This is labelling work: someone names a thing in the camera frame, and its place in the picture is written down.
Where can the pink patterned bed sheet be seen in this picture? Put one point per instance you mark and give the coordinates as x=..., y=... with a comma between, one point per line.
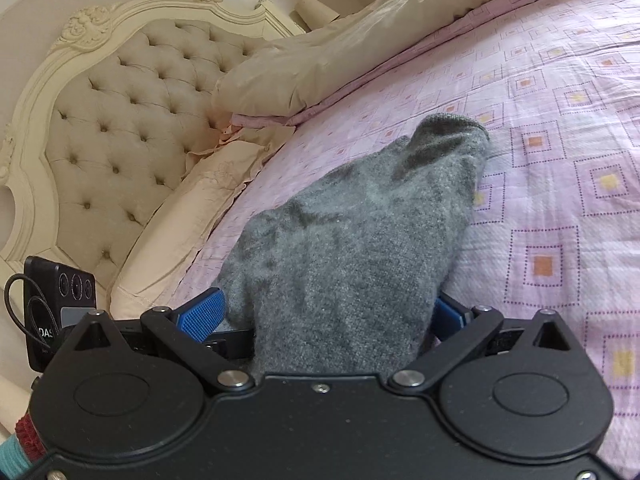
x=556, y=215

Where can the left hand red knit glove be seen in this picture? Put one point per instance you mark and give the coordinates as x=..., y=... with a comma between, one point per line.
x=28, y=439

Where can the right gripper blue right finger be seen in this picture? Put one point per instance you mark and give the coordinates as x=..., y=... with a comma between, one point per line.
x=463, y=334

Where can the beige duvet with pink lining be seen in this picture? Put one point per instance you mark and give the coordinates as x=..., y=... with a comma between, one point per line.
x=290, y=80

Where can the cream tufted headboard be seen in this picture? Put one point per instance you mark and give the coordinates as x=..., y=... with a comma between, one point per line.
x=100, y=135

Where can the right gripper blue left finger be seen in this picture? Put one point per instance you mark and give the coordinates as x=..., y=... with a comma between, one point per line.
x=191, y=335

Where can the beige bedside lamp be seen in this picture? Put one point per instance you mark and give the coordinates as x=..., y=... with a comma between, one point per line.
x=315, y=14

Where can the teal sleeved left forearm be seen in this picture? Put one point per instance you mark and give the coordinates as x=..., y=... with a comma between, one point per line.
x=13, y=459

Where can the beige ruffled pillow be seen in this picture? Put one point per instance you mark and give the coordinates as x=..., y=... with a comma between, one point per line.
x=180, y=227

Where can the grey knit sweater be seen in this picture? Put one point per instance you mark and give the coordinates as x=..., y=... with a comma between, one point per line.
x=342, y=278

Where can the black camera box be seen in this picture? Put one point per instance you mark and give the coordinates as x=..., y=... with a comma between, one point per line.
x=55, y=296

